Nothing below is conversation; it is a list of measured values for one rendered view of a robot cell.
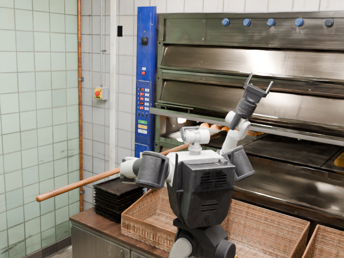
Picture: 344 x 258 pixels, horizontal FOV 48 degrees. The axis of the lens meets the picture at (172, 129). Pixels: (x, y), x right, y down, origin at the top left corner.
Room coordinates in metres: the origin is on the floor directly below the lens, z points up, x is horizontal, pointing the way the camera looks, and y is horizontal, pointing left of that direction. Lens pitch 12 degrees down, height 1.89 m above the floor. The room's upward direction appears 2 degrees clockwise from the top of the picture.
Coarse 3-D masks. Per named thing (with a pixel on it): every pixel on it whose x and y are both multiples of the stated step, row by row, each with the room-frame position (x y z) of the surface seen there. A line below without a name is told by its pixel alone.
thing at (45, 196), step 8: (216, 136) 2.93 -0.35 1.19; (184, 144) 2.58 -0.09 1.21; (168, 152) 2.40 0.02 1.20; (96, 176) 1.89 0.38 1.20; (104, 176) 1.92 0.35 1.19; (72, 184) 1.76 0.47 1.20; (80, 184) 1.79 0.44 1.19; (48, 192) 1.64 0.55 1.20; (56, 192) 1.67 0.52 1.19; (64, 192) 1.71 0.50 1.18; (40, 200) 1.60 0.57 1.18
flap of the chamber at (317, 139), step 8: (152, 112) 2.75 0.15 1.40; (160, 112) 2.71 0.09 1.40; (200, 120) 2.52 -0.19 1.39; (208, 120) 2.49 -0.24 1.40; (256, 128) 2.29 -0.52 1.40; (264, 128) 2.27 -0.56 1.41; (288, 136) 2.18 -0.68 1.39; (296, 136) 2.15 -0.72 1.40; (304, 136) 2.13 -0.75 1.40; (336, 144) 2.03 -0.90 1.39
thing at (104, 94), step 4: (96, 88) 3.19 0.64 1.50; (100, 88) 3.16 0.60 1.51; (104, 88) 3.17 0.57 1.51; (108, 88) 3.20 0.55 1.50; (100, 92) 3.16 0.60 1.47; (104, 92) 3.17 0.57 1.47; (108, 92) 3.20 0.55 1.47; (96, 96) 3.19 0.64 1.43; (100, 96) 3.16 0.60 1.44; (104, 96) 3.17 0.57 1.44; (108, 96) 3.20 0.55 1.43
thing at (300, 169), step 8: (176, 144) 2.81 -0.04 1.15; (200, 144) 2.71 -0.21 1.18; (256, 160) 2.44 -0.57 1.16; (264, 160) 2.41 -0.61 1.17; (272, 160) 2.38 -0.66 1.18; (280, 160) 2.38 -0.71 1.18; (288, 168) 2.32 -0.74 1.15; (296, 168) 2.29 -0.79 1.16; (304, 168) 2.26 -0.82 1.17; (312, 168) 2.24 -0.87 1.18; (320, 168) 2.24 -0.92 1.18; (320, 176) 2.20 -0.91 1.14; (328, 176) 2.18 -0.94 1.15; (336, 176) 2.15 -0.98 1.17
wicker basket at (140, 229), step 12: (156, 192) 2.77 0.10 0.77; (132, 204) 2.54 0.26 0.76; (144, 204) 2.66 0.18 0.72; (156, 204) 2.78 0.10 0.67; (168, 204) 2.74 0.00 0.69; (144, 216) 2.66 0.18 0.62; (156, 216) 2.73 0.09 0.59; (168, 216) 2.71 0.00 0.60; (132, 228) 2.40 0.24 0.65; (144, 228) 2.34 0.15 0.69; (156, 228) 2.28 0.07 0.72; (168, 228) 2.54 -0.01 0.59; (144, 240) 2.34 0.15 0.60; (156, 240) 2.29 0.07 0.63; (168, 240) 2.38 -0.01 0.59; (168, 252) 2.22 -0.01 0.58
